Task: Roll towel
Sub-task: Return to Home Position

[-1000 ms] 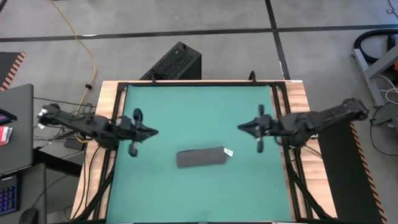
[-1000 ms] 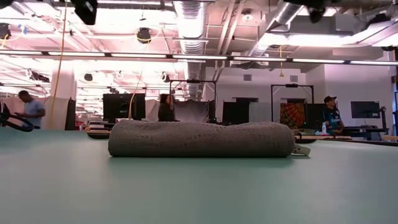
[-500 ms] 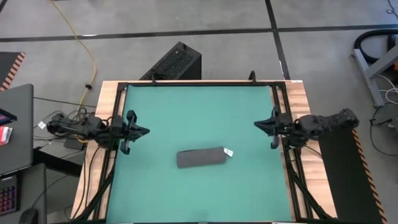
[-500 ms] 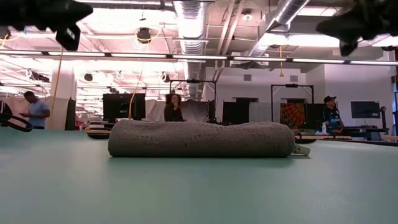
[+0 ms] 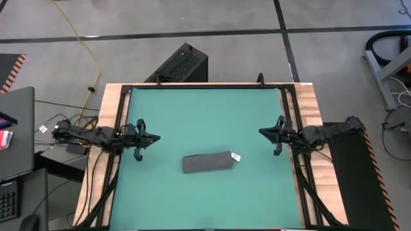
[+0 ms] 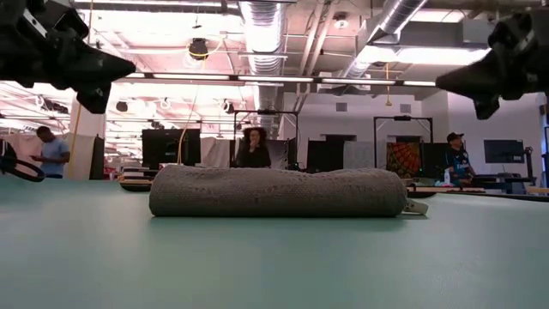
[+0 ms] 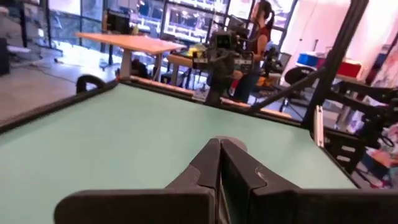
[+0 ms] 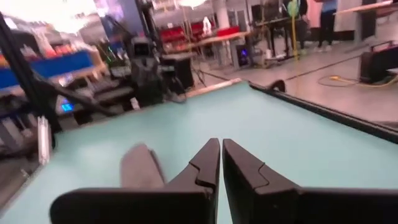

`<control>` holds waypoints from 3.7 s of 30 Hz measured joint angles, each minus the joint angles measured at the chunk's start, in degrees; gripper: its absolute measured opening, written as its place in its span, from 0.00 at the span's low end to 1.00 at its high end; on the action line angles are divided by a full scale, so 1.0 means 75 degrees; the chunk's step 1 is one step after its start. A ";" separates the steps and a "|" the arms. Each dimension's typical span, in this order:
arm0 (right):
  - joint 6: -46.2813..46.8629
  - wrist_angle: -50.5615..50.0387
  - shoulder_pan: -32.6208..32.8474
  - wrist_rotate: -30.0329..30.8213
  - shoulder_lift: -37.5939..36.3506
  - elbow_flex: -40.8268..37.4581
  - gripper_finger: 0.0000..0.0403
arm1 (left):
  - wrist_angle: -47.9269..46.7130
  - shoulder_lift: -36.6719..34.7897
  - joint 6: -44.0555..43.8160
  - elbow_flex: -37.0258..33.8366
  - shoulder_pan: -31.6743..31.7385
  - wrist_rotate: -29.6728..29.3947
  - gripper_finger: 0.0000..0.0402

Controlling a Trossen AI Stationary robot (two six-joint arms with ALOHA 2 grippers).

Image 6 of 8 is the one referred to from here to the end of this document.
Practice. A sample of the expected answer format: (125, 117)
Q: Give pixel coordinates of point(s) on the grey wall vent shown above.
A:
(341, 107)
(405, 108)

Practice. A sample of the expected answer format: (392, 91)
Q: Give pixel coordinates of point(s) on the black monitor on stand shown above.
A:
(504, 151)

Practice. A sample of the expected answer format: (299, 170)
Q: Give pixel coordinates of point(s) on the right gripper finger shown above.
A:
(472, 88)
(476, 70)

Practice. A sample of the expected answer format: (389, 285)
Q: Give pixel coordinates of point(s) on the grey divider panel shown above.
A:
(364, 154)

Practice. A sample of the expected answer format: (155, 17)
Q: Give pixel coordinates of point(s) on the narrow black panel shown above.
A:
(97, 159)

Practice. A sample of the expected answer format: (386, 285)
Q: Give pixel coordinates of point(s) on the grey towel with white label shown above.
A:
(279, 191)

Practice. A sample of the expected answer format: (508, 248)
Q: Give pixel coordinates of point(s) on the black work desk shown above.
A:
(502, 180)

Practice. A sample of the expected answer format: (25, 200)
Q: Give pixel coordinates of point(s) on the long ceiling light strip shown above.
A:
(193, 76)

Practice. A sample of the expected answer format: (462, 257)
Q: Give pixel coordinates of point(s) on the orange patterned cloth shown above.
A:
(403, 161)

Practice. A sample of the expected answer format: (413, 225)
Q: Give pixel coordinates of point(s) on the black ceiling speaker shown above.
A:
(198, 49)

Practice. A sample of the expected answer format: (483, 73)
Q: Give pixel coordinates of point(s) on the black divider panel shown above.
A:
(323, 156)

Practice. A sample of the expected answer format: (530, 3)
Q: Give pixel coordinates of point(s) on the white curtain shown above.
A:
(216, 152)

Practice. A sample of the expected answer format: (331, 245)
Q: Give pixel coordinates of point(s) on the silver air duct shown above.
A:
(399, 17)
(263, 38)

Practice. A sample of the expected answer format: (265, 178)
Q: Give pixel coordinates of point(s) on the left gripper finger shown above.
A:
(94, 59)
(98, 75)

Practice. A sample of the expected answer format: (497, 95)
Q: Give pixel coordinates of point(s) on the white spray bottle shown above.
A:
(447, 178)

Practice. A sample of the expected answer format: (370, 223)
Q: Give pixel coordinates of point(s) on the person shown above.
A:
(254, 159)
(458, 165)
(53, 154)

